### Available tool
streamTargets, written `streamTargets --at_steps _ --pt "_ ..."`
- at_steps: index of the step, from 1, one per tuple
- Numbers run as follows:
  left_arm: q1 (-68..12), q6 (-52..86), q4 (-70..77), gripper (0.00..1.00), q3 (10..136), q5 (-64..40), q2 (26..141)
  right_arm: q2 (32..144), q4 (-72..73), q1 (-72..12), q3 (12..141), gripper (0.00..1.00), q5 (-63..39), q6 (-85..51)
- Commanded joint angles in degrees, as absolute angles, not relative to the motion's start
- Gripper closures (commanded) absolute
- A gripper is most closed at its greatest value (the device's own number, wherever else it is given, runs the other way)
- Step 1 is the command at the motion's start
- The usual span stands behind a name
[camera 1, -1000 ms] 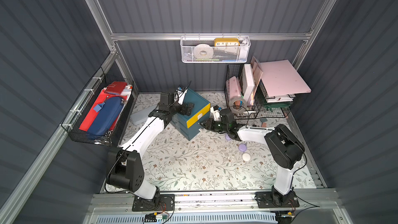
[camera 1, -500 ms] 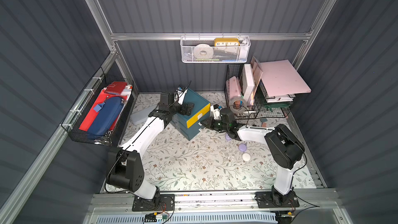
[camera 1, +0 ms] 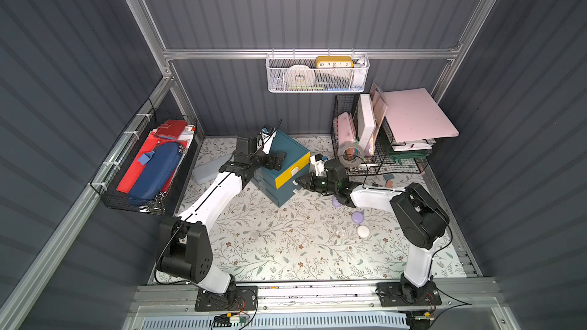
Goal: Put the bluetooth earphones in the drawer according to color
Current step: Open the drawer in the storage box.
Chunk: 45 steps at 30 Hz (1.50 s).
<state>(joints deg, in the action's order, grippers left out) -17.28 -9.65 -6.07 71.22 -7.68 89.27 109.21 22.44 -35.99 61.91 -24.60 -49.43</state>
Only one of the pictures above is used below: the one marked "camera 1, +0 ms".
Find yellow drawer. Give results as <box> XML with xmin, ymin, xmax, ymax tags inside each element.
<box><xmin>275</xmin><ymin>151</ymin><xmax>310</xmax><ymax>189</ymax></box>

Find purple earphone case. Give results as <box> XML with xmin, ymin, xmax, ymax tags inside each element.
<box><xmin>332</xmin><ymin>197</ymin><xmax>342</xmax><ymax>208</ymax></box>
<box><xmin>351</xmin><ymin>212</ymin><xmax>365</xmax><ymax>225</ymax></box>

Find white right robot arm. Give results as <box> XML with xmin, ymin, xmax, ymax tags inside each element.
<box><xmin>296</xmin><ymin>160</ymin><xmax>450</xmax><ymax>302</ymax></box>

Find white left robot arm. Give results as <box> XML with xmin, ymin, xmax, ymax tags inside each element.
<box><xmin>155</xmin><ymin>127</ymin><xmax>287</xmax><ymax>296</ymax></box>

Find teal drawer cabinet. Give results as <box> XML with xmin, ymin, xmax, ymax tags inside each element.
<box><xmin>252</xmin><ymin>131</ymin><xmax>310</xmax><ymax>207</ymax></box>

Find clear packing tape roll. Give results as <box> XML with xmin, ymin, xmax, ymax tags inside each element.
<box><xmin>337</xmin><ymin>141</ymin><xmax>366</xmax><ymax>168</ymax></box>

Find translucent white plastic box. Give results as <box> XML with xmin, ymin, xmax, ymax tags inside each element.
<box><xmin>192</xmin><ymin>154</ymin><xmax>232</xmax><ymax>184</ymax></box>

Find pink notebook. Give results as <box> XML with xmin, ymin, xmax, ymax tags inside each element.
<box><xmin>336</xmin><ymin>112</ymin><xmax>356</xmax><ymax>146</ymax></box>

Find white earphone case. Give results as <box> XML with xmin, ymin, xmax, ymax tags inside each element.
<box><xmin>356</xmin><ymin>225</ymin><xmax>371</xmax><ymax>239</ymax></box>

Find white book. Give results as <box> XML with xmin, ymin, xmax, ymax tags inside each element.
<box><xmin>355</xmin><ymin>94</ymin><xmax>376</xmax><ymax>156</ymax></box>

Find red folder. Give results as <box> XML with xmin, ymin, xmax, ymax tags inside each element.
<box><xmin>116</xmin><ymin>119</ymin><xmax>196</xmax><ymax>195</ymax></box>

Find blue pencil pouch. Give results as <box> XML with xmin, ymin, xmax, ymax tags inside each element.
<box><xmin>128</xmin><ymin>142</ymin><xmax>183</xmax><ymax>206</ymax></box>

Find white tape roll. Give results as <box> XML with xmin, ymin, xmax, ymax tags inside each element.
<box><xmin>284</xmin><ymin>64</ymin><xmax>315</xmax><ymax>88</ymax></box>

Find pink foam board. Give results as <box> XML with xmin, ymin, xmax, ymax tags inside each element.
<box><xmin>384</xmin><ymin>89</ymin><xmax>460</xmax><ymax>143</ymax></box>

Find yellow clock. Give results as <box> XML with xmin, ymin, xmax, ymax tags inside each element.
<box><xmin>316</xmin><ymin>56</ymin><xmax>354</xmax><ymax>69</ymax></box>

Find black wire desk rack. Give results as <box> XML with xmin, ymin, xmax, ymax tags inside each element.
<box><xmin>330</xmin><ymin>94</ymin><xmax>432</xmax><ymax>177</ymax></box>

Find white wire wall basket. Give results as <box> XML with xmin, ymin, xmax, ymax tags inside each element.
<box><xmin>265</xmin><ymin>51</ymin><xmax>371</xmax><ymax>93</ymax></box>

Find black wire side basket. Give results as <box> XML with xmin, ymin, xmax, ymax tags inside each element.
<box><xmin>90</xmin><ymin>100</ymin><xmax>199</xmax><ymax>215</ymax></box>

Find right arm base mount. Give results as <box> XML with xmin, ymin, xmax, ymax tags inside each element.
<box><xmin>375</xmin><ymin>281</ymin><xmax>442</xmax><ymax>307</ymax></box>

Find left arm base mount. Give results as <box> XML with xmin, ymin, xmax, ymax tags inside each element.
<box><xmin>194</xmin><ymin>286</ymin><xmax>258</xmax><ymax>313</ymax></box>

